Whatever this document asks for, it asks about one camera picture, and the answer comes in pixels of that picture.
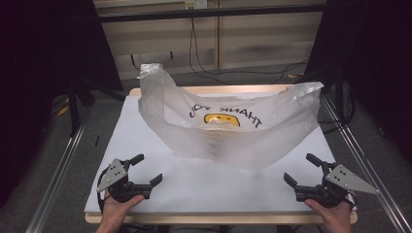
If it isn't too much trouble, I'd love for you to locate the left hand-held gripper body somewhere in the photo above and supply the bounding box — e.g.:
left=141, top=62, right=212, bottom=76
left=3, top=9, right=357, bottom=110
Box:
left=96, top=157, right=152, bottom=204

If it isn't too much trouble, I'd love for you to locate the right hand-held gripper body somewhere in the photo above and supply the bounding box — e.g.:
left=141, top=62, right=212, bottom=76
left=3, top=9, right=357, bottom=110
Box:
left=294, top=162, right=380, bottom=209

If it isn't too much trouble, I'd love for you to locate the translucent white plastic bag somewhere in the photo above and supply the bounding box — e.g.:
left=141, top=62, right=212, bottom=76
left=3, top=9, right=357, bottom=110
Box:
left=138, top=62, right=325, bottom=173

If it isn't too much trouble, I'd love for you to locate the person's right hand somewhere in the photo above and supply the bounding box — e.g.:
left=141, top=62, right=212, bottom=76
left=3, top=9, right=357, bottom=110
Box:
left=304, top=198, right=353, bottom=225

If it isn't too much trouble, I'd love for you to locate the person's left hand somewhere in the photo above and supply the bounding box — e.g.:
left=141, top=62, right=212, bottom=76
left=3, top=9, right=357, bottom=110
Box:
left=102, top=190, right=146, bottom=225

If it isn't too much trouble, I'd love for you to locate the white table cover board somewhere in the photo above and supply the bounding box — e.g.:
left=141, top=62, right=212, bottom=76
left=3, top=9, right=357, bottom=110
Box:
left=84, top=91, right=358, bottom=215

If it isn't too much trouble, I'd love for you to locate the black tripod stand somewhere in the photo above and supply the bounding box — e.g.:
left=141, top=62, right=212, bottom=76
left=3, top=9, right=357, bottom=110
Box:
left=64, top=72, right=96, bottom=138
left=319, top=62, right=358, bottom=134

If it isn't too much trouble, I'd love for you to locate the yellow floor tape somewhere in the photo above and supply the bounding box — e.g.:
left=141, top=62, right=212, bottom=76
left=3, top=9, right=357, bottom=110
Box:
left=56, top=104, right=71, bottom=117

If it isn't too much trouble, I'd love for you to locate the black curtain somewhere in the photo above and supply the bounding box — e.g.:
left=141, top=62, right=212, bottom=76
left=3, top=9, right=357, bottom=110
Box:
left=303, top=0, right=412, bottom=163
left=0, top=0, right=124, bottom=208

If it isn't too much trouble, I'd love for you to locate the black horizontal bar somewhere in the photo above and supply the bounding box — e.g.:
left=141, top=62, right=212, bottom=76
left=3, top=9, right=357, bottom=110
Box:
left=96, top=3, right=328, bottom=23

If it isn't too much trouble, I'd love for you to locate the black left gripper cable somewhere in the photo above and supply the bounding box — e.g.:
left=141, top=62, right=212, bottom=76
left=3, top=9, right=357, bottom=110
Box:
left=96, top=166, right=113, bottom=213

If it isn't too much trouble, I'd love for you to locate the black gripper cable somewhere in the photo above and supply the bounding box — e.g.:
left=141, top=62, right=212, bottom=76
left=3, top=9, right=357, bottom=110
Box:
left=344, top=190, right=360, bottom=209
left=96, top=166, right=113, bottom=213

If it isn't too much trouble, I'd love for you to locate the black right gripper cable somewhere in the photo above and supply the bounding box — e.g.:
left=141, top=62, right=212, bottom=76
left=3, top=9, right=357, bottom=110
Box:
left=344, top=190, right=360, bottom=209

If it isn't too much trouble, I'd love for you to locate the aluminium rail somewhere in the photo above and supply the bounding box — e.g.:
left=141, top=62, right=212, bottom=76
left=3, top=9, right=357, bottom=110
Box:
left=24, top=110, right=93, bottom=233
left=320, top=94, right=412, bottom=233

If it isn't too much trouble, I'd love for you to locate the black wall cable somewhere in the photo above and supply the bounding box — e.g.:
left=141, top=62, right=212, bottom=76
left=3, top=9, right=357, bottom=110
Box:
left=189, top=17, right=310, bottom=85

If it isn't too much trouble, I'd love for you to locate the white wall socket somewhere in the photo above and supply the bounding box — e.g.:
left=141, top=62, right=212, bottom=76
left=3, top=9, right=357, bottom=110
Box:
left=184, top=0, right=209, bottom=11

